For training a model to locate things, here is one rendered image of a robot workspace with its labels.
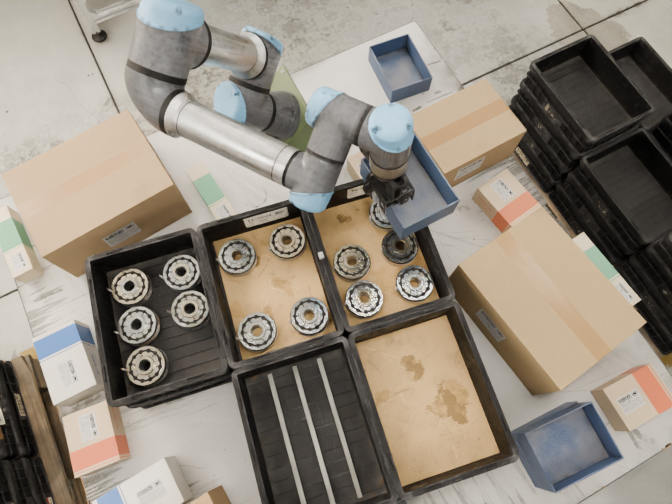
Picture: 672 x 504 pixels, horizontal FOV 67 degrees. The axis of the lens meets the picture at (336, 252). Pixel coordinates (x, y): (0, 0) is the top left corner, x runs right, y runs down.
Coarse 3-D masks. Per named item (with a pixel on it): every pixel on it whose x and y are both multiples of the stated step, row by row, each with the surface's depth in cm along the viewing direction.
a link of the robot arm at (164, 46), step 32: (160, 0) 92; (160, 32) 93; (192, 32) 96; (224, 32) 114; (256, 32) 131; (128, 64) 97; (160, 64) 96; (192, 64) 103; (224, 64) 117; (256, 64) 129
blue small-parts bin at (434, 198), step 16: (416, 144) 123; (416, 160) 126; (432, 160) 119; (416, 176) 125; (432, 176) 123; (416, 192) 123; (432, 192) 123; (448, 192) 118; (400, 208) 122; (416, 208) 122; (432, 208) 122; (448, 208) 116; (400, 224) 114; (416, 224) 115
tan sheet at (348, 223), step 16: (336, 208) 149; (352, 208) 149; (368, 208) 149; (320, 224) 147; (336, 224) 147; (352, 224) 147; (368, 224) 147; (336, 240) 145; (352, 240) 145; (368, 240) 145; (416, 256) 144; (368, 272) 142; (384, 272) 142; (384, 288) 141; (384, 304) 139; (400, 304) 139; (416, 304) 139; (352, 320) 138; (368, 320) 138
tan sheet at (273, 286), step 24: (264, 240) 146; (288, 240) 146; (264, 264) 143; (288, 264) 143; (312, 264) 143; (240, 288) 141; (264, 288) 141; (288, 288) 141; (312, 288) 141; (240, 312) 139; (264, 312) 139; (288, 312) 139; (288, 336) 137; (312, 336) 136
